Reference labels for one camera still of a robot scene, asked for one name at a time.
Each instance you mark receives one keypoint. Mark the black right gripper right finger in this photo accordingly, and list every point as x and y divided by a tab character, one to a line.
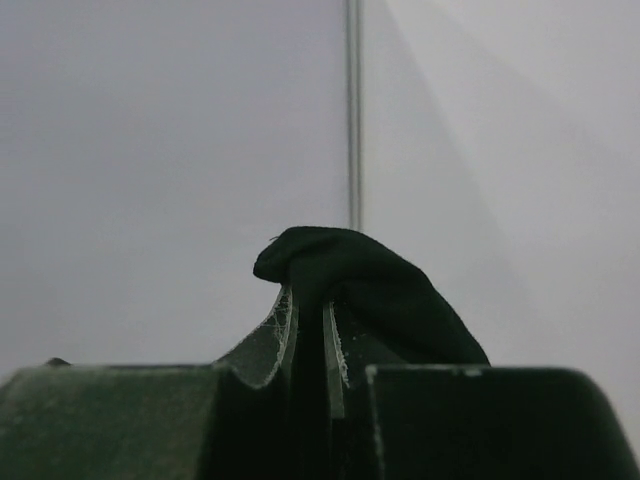
391	419

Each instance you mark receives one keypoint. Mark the left aluminium frame post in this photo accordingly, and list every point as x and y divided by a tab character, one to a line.
352	8

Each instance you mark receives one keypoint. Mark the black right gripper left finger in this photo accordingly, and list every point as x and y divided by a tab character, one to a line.
223	420

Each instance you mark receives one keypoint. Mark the black t shirt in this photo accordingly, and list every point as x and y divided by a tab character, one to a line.
379	286

